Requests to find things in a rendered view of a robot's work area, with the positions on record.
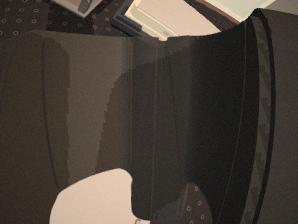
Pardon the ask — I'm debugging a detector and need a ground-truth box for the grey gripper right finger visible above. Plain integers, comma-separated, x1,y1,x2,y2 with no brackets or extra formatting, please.
155,8,298,224

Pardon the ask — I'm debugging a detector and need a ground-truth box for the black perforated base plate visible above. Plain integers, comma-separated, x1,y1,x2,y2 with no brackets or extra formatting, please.
0,0,238,224

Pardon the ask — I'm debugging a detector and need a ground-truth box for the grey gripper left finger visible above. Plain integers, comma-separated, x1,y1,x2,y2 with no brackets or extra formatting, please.
0,30,163,224

